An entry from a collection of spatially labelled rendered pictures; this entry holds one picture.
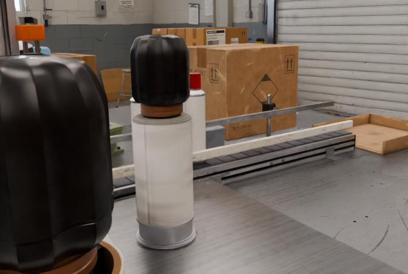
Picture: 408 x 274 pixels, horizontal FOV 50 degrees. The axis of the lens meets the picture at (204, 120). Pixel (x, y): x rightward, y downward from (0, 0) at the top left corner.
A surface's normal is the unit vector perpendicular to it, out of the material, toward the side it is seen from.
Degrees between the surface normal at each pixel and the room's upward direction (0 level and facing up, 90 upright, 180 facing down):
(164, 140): 91
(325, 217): 0
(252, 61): 90
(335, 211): 0
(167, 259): 0
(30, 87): 64
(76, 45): 90
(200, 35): 90
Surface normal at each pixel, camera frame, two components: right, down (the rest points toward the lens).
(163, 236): 0.03, 0.22
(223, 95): -0.81, 0.14
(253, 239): -0.01, -0.98
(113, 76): 0.64, -0.18
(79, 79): 0.80, -0.40
